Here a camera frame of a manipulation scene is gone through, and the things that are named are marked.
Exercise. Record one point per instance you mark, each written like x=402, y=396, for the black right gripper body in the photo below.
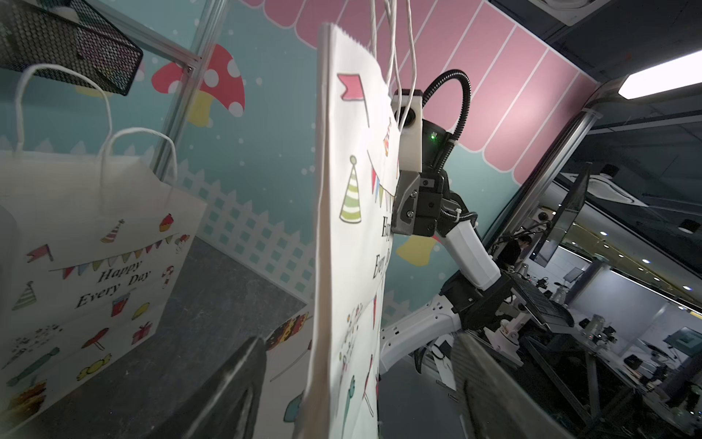
x=426, y=205

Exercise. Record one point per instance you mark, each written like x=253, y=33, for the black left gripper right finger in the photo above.
x=493, y=405

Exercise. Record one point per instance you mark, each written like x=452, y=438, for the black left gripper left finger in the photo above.
x=226, y=405

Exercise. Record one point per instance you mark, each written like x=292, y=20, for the white paper gift bag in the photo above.
x=323, y=372

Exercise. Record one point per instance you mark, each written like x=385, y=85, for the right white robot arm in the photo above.
x=482, y=295

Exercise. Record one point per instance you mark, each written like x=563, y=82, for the back left white gift bag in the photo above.
x=91, y=249

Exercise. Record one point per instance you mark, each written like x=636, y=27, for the black monitor on stand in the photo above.
x=567, y=214

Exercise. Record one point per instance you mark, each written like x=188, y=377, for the ceiling fluorescent light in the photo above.
x=668, y=76

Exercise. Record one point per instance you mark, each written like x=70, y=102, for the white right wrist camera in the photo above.
x=410, y=153

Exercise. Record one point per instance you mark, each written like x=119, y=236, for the black wire mesh wall basket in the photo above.
x=72, y=34

